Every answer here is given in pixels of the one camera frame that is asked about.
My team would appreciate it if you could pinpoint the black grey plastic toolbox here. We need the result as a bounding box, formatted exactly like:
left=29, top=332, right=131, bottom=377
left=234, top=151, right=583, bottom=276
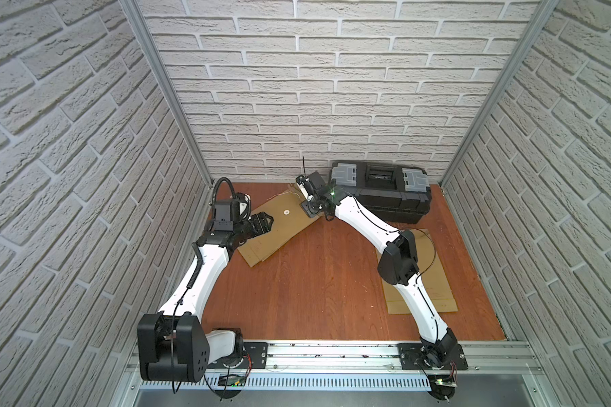
left=329, top=161, right=432, bottom=224

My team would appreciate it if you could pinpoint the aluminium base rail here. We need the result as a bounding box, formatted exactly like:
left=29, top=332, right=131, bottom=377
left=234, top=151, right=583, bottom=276
left=126, top=338, right=543, bottom=376

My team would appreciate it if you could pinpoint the left aluminium corner post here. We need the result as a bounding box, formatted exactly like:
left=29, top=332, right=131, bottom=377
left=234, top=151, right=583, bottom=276
left=121, top=0, right=213, bottom=186

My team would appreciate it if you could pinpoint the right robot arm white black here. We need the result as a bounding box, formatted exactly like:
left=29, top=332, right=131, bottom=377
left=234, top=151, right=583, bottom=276
left=298, top=179, right=458, bottom=369

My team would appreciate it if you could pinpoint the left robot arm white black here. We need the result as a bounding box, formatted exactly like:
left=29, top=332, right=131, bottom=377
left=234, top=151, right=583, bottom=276
left=137, top=189, right=273, bottom=388

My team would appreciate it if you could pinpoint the aluminium corner post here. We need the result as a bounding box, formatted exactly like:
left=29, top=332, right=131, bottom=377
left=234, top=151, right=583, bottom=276
left=438, top=0, right=558, bottom=188
left=121, top=0, right=213, bottom=186

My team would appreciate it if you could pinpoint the right aluminium corner post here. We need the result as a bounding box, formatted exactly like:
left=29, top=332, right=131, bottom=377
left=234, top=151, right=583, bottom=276
left=438, top=0, right=558, bottom=188

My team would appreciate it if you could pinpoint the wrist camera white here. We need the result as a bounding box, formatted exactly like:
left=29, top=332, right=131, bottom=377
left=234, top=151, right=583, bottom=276
left=235, top=193, right=251, bottom=220
left=296, top=171, right=327, bottom=201

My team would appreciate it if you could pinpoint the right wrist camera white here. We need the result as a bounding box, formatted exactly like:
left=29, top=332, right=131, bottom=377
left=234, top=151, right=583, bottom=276
left=296, top=171, right=327, bottom=201

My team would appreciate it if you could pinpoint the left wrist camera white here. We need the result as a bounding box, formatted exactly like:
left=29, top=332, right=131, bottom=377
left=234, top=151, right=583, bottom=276
left=235, top=193, right=251, bottom=220

